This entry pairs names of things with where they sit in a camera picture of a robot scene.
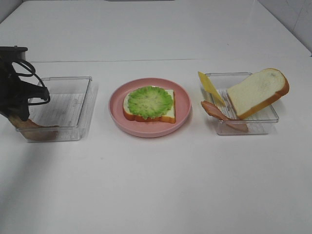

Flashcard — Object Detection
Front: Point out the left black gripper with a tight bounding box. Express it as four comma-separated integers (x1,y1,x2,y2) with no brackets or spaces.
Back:
0,58,50,121

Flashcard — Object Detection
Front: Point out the bacon strip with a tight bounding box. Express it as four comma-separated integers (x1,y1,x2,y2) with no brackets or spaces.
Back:
8,115,58,141
201,101,249,133

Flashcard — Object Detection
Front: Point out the green lettuce leaf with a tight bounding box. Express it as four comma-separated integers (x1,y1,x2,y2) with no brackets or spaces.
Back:
127,86,174,119

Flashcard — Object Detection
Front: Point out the bread slice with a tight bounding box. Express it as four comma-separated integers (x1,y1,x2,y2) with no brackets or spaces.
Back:
123,89,176,123
227,68,290,119

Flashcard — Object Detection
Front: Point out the left clear plastic container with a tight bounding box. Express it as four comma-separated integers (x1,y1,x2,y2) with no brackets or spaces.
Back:
16,76,98,142

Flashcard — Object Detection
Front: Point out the clear plastic container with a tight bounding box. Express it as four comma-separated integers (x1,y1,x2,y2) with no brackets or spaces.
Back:
201,72,279,135
16,76,98,142

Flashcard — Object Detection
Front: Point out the pink round plate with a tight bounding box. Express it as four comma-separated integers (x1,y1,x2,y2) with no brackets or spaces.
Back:
108,78,192,137

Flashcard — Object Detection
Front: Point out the yellow cheese slice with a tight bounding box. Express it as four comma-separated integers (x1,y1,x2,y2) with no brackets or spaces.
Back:
198,71,225,106

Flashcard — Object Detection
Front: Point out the right clear plastic container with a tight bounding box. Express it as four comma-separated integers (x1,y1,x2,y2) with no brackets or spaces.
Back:
201,72,279,135

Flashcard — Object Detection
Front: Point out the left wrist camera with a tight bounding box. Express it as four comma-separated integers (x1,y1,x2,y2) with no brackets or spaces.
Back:
0,45,28,61

